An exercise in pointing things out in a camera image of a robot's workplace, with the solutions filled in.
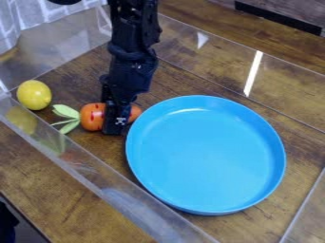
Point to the blue round plastic tray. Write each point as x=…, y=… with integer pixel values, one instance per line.
x=207, y=155

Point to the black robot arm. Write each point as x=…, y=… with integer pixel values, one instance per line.
x=136, y=33

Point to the clear acrylic barrier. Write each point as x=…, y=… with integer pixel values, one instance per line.
x=156, y=218
x=286, y=87

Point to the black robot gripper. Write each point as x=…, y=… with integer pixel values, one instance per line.
x=128, y=80

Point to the clear acrylic front barrier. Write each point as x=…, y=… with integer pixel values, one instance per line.
x=156, y=218

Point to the yellow toy lemon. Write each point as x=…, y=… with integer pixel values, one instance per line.
x=34, y=94

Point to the clear acrylic back barrier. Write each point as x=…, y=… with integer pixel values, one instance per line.
x=286, y=87

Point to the orange toy carrot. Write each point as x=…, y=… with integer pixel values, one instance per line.
x=90, y=116

